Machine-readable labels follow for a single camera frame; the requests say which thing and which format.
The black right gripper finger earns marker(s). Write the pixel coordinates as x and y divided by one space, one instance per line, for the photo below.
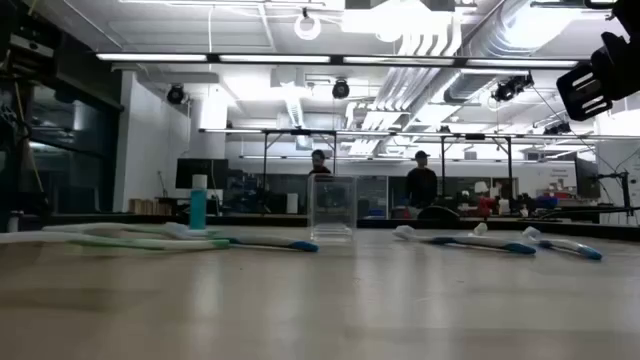
612 65
636 75

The blue white toothbrush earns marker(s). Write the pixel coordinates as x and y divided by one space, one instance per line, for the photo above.
570 245
270 241
475 241

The black monitor on arm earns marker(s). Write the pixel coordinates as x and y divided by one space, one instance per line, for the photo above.
586 177

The silver ventilation ducts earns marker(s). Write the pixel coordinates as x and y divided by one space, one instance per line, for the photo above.
500 30

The long overhead light bar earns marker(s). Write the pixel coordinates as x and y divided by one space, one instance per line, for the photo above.
150 57

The small white cylinder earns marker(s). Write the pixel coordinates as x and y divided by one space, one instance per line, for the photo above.
14 222

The person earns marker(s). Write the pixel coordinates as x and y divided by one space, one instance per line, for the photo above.
421 187
318 156

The wooden crate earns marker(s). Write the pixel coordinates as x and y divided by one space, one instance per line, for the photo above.
150 206

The black computer monitor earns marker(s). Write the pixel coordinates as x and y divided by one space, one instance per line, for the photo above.
200 173

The clear acrylic holder box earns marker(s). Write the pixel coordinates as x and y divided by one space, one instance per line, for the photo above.
332 210

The white paper roll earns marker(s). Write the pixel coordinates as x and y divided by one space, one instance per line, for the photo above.
292 202

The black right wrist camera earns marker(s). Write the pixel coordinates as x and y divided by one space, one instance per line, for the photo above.
629 17

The black ceiling camera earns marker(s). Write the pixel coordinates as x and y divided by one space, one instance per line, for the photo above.
510 87
340 89
175 94

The black aluminium table frame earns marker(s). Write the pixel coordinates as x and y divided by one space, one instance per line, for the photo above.
125 219

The black overhead truss frame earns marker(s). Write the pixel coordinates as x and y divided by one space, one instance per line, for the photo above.
300 132

